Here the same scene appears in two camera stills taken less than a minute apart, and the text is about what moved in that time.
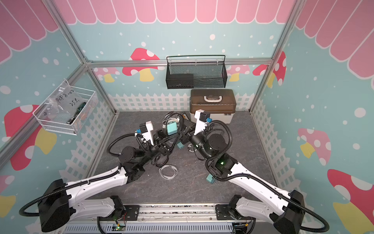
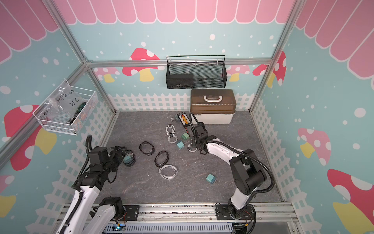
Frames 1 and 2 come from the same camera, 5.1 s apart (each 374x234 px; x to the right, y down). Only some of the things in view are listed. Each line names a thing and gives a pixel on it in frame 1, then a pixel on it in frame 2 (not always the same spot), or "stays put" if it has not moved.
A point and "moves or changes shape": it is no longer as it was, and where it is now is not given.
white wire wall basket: x=67 y=109 stays put
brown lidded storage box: x=220 y=103 stays put
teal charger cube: x=172 y=128 moves or changes shape
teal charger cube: x=210 y=179 stays put
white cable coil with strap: x=191 y=148 stays put
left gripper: x=161 y=145 -> x=119 y=157
